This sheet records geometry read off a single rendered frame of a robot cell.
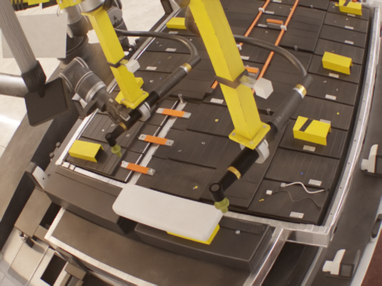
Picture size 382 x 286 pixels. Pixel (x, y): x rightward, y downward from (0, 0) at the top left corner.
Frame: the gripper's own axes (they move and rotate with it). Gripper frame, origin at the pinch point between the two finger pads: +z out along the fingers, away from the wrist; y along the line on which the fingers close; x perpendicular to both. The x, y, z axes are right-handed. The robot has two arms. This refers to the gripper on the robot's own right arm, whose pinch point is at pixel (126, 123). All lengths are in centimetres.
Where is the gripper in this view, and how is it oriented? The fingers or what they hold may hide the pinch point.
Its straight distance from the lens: 190.3
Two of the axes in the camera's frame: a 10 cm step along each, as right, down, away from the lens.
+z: 7.4, 6.4, -2.0
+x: -6.6, 6.6, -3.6
